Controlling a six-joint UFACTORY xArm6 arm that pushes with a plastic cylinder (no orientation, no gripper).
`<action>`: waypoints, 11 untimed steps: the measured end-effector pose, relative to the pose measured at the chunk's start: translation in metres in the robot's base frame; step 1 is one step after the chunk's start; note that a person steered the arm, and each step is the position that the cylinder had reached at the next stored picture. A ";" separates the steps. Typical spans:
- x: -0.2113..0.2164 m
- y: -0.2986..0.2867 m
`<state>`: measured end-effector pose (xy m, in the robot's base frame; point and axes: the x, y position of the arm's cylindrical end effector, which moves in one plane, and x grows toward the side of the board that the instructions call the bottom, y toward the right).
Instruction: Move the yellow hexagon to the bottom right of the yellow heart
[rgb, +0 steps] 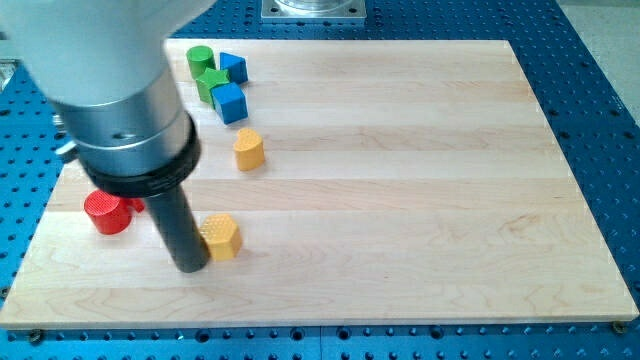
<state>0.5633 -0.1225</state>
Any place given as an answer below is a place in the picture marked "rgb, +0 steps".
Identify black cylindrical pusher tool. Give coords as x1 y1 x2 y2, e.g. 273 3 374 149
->
81 116 210 273

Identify yellow hexagon block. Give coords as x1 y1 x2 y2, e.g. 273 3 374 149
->
200 214 243 261

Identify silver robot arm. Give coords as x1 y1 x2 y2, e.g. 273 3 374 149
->
1 0 213 273

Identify yellow heart block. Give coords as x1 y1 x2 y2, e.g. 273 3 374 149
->
233 128 265 171

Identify red cylinder block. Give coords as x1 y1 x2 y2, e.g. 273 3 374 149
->
84 190 132 235

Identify blue cube block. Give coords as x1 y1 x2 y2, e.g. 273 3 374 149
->
211 83 248 125

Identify green star block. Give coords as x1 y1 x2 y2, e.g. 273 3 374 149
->
195 68 230 105

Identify green cylinder block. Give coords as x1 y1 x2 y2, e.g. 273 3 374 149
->
186 45 216 79

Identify blue triangular block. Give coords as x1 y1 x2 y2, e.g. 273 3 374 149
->
219 52 248 84

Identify wooden board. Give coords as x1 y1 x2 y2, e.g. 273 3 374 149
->
1 39 638 330

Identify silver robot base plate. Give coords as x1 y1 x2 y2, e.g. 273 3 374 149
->
260 0 367 24

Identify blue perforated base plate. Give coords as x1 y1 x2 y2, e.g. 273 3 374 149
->
1 1 639 359

